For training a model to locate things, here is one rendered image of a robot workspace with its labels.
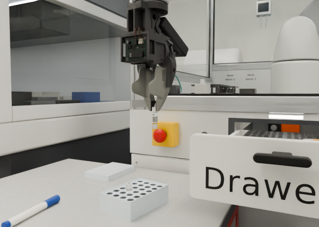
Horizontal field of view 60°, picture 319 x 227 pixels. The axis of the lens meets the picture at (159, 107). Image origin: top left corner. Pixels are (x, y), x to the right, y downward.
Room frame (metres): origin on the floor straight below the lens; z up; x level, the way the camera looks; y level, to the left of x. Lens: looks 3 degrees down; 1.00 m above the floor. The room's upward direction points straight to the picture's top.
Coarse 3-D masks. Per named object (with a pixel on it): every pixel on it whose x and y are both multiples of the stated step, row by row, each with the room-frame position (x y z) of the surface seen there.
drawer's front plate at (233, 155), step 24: (192, 144) 0.47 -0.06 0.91; (216, 144) 0.45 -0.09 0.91; (240, 144) 0.43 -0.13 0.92; (264, 144) 0.42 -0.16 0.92; (288, 144) 0.40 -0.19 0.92; (312, 144) 0.39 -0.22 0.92; (192, 168) 0.47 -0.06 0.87; (216, 168) 0.45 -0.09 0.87; (240, 168) 0.43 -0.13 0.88; (264, 168) 0.42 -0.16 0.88; (288, 168) 0.40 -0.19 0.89; (312, 168) 0.39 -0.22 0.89; (192, 192) 0.47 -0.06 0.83; (216, 192) 0.45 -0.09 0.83; (240, 192) 0.43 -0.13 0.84; (264, 192) 0.42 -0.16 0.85; (288, 192) 0.40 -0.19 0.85; (312, 216) 0.39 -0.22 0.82
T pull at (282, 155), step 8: (272, 152) 0.40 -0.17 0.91; (280, 152) 0.40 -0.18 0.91; (288, 152) 0.40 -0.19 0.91; (256, 160) 0.39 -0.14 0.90; (264, 160) 0.38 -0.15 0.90; (272, 160) 0.38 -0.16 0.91; (280, 160) 0.38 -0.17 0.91; (288, 160) 0.37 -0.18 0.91; (296, 160) 0.37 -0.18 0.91; (304, 160) 0.36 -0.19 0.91
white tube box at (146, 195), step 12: (132, 180) 0.62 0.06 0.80; (144, 180) 0.63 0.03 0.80; (108, 192) 0.56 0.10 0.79; (120, 192) 0.56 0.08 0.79; (132, 192) 0.56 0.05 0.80; (144, 192) 0.56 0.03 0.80; (156, 192) 0.56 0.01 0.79; (168, 192) 0.60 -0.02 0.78; (108, 204) 0.53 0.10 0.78; (120, 204) 0.51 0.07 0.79; (132, 204) 0.50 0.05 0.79; (144, 204) 0.53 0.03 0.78; (156, 204) 0.56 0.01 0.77; (120, 216) 0.51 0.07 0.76; (132, 216) 0.50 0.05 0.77
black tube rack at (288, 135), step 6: (246, 132) 0.68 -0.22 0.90; (252, 132) 0.68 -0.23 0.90; (258, 132) 0.68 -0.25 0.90; (264, 132) 0.68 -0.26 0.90; (270, 132) 0.69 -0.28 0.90; (276, 132) 0.68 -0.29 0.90; (282, 132) 0.68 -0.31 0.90; (288, 132) 0.69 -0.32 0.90; (294, 132) 0.68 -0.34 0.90; (282, 138) 0.60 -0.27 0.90; (288, 138) 0.60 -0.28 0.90; (294, 138) 0.60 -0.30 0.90; (300, 138) 0.60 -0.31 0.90; (306, 138) 0.60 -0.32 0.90; (312, 138) 0.60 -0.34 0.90; (318, 138) 0.60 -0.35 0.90
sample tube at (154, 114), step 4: (152, 108) 0.58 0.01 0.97; (152, 112) 0.58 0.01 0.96; (156, 112) 0.58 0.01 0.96; (152, 116) 0.58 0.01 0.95; (156, 116) 0.58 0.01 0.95; (152, 120) 0.58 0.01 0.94; (156, 120) 0.58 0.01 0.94; (152, 124) 0.58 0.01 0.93; (156, 124) 0.58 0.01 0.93; (152, 128) 0.58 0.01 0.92; (156, 128) 0.58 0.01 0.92
